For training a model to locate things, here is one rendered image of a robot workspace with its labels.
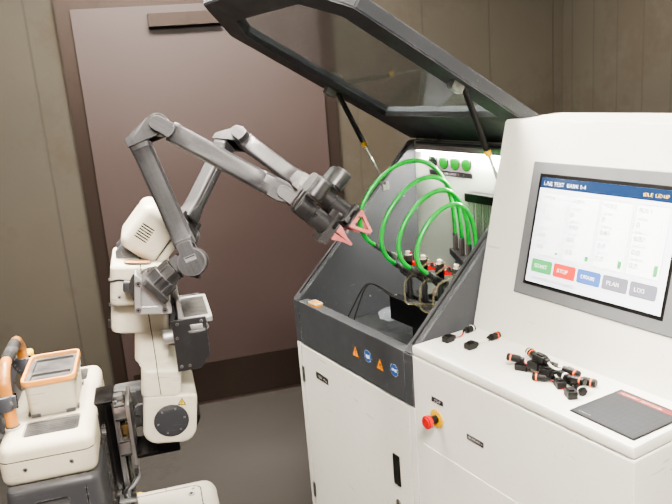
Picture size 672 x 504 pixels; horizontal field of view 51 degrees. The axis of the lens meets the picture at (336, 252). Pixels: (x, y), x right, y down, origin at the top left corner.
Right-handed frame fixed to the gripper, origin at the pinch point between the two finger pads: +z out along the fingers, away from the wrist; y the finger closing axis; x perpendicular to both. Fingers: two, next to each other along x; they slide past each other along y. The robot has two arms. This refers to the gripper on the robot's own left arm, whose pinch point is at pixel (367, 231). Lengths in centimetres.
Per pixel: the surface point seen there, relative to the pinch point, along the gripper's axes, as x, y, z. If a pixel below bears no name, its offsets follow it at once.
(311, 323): 31.0, 27.1, 10.1
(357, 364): 34.7, 1.3, 22.9
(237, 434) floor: 87, 147, 45
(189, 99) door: -32, 153, -76
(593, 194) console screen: -26, -64, 23
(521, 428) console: 29, -67, 39
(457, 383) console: 27, -47, 30
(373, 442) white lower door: 51, 1, 42
